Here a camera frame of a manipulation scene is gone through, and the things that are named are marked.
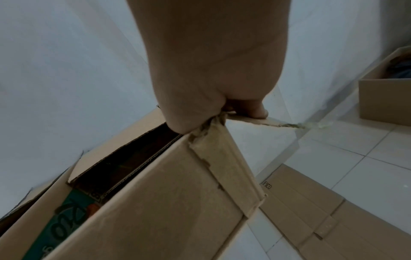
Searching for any open brown carton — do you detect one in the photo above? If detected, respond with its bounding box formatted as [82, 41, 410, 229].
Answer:
[357, 46, 411, 128]

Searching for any pile of dark items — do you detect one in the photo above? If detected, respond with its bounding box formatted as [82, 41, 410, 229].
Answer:
[383, 57, 411, 80]

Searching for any person's right hand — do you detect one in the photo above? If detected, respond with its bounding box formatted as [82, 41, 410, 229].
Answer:
[126, 0, 292, 135]

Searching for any green-lined brown cardboard box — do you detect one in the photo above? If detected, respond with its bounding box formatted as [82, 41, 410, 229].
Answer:
[0, 106, 335, 260]
[258, 163, 411, 260]

